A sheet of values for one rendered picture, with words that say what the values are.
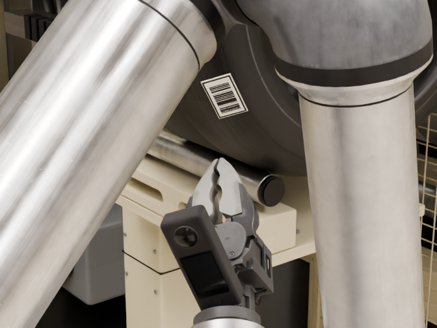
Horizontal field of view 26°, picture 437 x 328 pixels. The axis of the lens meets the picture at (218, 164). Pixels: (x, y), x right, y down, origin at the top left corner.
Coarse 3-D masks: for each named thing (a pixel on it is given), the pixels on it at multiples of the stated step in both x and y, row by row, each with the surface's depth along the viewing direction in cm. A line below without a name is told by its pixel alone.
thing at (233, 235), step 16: (224, 224) 102; (224, 240) 101; (240, 240) 100; (256, 240) 105; (240, 256) 100; (256, 256) 104; (240, 272) 101; (256, 272) 101; (256, 288) 105; (272, 288) 105; (240, 304) 99; (256, 304) 104; (256, 320) 97
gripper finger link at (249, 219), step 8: (240, 184) 105; (240, 192) 104; (248, 200) 103; (248, 208) 103; (240, 216) 103; (248, 216) 102; (256, 216) 103; (240, 224) 102; (248, 224) 102; (256, 224) 102; (248, 232) 101; (248, 240) 102
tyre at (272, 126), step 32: (256, 32) 116; (224, 64) 116; (256, 64) 118; (192, 96) 121; (256, 96) 120; (288, 96) 122; (416, 96) 138; (192, 128) 129; (224, 128) 123; (256, 128) 123; (288, 128) 124; (256, 160) 128; (288, 160) 129
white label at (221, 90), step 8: (208, 80) 117; (216, 80) 117; (224, 80) 117; (232, 80) 117; (208, 88) 118; (216, 88) 118; (224, 88) 118; (232, 88) 118; (208, 96) 119; (216, 96) 119; (224, 96) 119; (232, 96) 119; (240, 96) 119; (216, 104) 120; (224, 104) 120; (232, 104) 119; (240, 104) 119; (216, 112) 120; (224, 112) 120; (232, 112) 120; (240, 112) 120
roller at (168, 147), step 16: (160, 144) 148; (176, 144) 146; (192, 144) 144; (176, 160) 145; (192, 160) 142; (208, 160) 139; (240, 176) 133; (256, 176) 132; (272, 176) 131; (256, 192) 131; (272, 192) 131
